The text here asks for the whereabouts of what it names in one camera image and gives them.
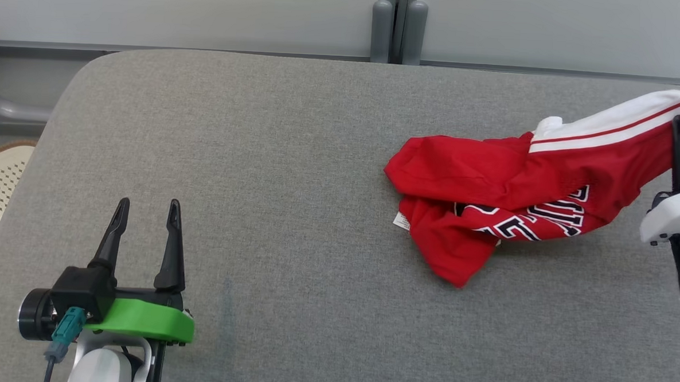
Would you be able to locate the grey metal pipe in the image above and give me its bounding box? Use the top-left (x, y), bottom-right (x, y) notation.
top-left (0, 81), bottom-right (56, 124)

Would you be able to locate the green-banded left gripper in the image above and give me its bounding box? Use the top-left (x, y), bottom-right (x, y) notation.
top-left (83, 195), bottom-right (201, 347)

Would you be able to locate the grey window sill rail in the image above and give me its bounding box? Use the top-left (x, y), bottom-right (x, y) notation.
top-left (0, 39), bottom-right (680, 81)

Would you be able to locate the teal-plug left camera cable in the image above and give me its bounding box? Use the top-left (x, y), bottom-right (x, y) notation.
top-left (42, 306), bottom-right (89, 382)

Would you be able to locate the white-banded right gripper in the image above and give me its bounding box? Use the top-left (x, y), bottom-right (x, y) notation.
top-left (639, 114), bottom-right (680, 247)

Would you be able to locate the grey window frame post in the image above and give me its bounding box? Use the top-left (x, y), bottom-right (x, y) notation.
top-left (370, 0), bottom-right (429, 66)

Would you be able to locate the red jersey with black lettering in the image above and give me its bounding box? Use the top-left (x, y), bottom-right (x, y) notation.
top-left (379, 77), bottom-right (680, 298)

